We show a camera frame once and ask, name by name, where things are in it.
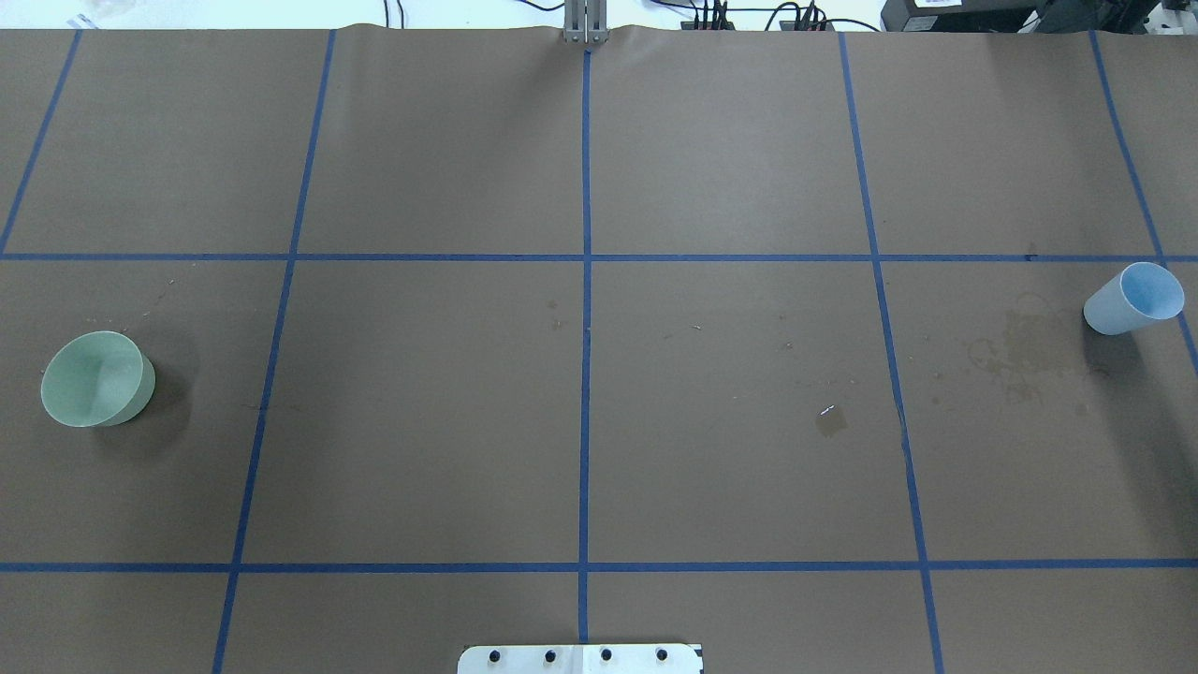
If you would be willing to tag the light green bowl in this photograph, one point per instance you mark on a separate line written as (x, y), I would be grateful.
(99, 379)

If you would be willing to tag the light blue cup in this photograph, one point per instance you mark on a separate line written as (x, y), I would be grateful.
(1141, 295)

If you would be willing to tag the black orange usb hub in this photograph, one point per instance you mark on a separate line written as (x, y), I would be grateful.
(710, 19)

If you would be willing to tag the black box with label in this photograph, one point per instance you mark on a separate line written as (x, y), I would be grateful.
(956, 16)

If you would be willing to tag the aluminium frame post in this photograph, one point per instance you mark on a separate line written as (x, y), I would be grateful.
(585, 22)

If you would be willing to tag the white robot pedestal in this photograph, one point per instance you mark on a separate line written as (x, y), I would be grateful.
(583, 658)

